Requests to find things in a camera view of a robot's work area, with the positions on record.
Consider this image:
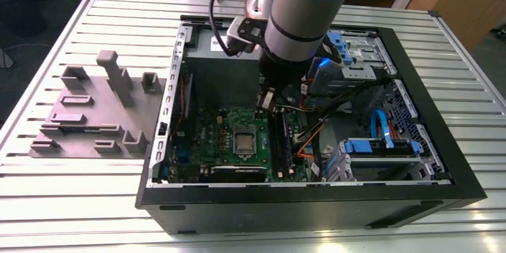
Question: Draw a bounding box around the metal socket cover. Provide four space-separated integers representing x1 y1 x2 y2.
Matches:
232 127 261 156

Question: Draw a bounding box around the CPU with silver top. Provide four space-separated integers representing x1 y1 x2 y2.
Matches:
236 134 257 150

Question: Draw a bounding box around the CPU socket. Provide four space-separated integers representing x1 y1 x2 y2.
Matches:
230 127 262 159

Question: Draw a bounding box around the grey power supply unit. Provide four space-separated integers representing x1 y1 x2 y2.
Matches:
185 27 265 108

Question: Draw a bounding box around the blue disk carrier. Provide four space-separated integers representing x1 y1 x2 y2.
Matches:
342 139 422 158
328 32 354 66

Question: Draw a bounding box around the metal drive cage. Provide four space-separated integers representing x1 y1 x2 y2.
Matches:
312 28 398 97

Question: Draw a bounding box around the black RAM slot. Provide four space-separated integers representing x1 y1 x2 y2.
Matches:
278 109 294 177
274 110 289 177
268 110 284 177

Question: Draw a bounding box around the green motherboard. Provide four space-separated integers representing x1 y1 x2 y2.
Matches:
170 105 314 184

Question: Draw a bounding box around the black graphics card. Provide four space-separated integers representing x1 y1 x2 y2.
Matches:
199 164 270 183

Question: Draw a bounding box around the metal disk bay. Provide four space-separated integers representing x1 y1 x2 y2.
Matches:
338 137 453 183

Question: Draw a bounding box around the black PC case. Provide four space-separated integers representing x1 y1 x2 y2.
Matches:
135 14 488 235

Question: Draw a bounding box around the grey parts rack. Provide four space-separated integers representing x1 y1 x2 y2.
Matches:
30 50 167 159

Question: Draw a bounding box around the RAM stick with white label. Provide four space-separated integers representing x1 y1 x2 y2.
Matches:
58 126 105 134

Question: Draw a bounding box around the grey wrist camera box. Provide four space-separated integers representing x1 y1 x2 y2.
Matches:
310 56 346 88

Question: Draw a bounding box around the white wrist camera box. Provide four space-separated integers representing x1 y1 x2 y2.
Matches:
226 17 265 56

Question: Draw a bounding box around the black wire bundle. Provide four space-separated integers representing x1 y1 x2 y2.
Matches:
298 82 392 146

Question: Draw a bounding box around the black camera cable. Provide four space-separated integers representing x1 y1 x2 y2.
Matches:
209 0 241 57

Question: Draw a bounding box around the orange wire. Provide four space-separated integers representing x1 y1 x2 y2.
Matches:
296 128 320 161

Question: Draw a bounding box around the blue flat wire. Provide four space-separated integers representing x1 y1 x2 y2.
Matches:
372 109 397 149

